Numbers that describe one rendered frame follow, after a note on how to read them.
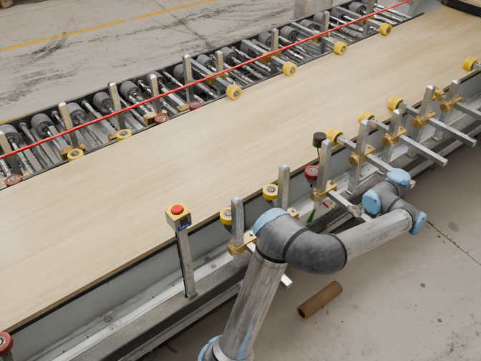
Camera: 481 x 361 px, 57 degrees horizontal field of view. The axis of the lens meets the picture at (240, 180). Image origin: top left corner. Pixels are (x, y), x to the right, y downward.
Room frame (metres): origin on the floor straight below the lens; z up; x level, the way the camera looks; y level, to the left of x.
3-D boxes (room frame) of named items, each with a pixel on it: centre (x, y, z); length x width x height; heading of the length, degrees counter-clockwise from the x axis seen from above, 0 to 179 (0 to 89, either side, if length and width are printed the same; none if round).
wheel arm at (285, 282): (1.22, -0.06, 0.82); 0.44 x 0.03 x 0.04; 36
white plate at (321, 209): (1.52, -0.38, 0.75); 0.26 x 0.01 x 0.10; 126
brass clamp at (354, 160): (1.71, -0.61, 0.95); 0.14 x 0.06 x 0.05; 126
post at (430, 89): (2.00, -0.99, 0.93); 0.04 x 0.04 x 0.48; 36
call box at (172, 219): (1.10, 0.23, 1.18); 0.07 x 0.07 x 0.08; 36
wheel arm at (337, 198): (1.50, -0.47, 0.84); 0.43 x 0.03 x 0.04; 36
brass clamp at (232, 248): (1.27, 0.00, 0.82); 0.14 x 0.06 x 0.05; 126
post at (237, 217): (1.26, 0.02, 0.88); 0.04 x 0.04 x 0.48; 36
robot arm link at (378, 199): (1.21, -0.54, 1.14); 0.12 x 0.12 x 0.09; 39
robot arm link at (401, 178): (1.29, -0.62, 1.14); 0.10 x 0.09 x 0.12; 129
